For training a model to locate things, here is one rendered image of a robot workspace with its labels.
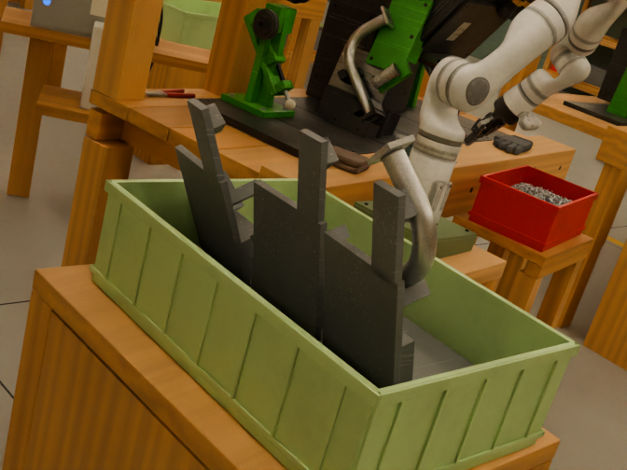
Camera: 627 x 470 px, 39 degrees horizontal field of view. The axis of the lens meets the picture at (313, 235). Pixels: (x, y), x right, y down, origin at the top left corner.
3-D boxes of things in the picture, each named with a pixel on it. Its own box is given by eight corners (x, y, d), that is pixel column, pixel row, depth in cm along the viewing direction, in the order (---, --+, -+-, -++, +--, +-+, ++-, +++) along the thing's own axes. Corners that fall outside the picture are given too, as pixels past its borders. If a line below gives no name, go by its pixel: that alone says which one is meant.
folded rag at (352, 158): (316, 160, 200) (320, 147, 199) (330, 155, 207) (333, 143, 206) (356, 175, 197) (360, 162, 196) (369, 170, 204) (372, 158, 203)
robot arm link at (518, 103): (522, 131, 211) (542, 116, 207) (497, 93, 213) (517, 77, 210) (537, 130, 218) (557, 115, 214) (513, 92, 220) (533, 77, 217)
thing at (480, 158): (561, 190, 303) (577, 149, 298) (293, 255, 184) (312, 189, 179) (524, 174, 310) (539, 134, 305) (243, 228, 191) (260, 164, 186)
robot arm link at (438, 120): (433, 49, 172) (405, 133, 177) (464, 62, 164) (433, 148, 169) (468, 59, 177) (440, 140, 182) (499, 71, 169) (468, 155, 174)
